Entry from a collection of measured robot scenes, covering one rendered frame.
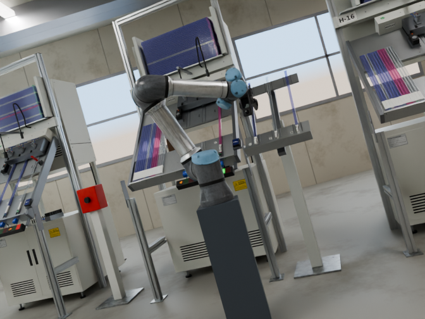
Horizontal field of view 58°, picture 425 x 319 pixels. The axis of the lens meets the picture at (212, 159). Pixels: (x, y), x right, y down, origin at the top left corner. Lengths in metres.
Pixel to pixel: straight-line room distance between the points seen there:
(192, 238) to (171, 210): 0.23
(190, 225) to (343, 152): 3.48
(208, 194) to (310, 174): 4.04
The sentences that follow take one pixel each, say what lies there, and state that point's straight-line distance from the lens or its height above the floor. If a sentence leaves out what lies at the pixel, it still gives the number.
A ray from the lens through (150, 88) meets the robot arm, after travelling 1.66.
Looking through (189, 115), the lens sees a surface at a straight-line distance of 2.57.
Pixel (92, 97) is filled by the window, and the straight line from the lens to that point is 5.86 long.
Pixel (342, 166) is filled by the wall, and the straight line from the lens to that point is 5.68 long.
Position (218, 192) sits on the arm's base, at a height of 0.60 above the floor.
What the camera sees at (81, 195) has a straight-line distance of 2.69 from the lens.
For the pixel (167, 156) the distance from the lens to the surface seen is 2.37.
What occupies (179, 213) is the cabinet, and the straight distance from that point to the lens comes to 2.61.
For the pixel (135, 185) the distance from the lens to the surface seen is 2.35.
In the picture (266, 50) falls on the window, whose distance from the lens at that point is 5.65.
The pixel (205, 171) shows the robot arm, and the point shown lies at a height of 0.70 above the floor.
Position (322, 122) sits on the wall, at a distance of 5.62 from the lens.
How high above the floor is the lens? 0.74
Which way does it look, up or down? level
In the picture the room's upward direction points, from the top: 16 degrees counter-clockwise
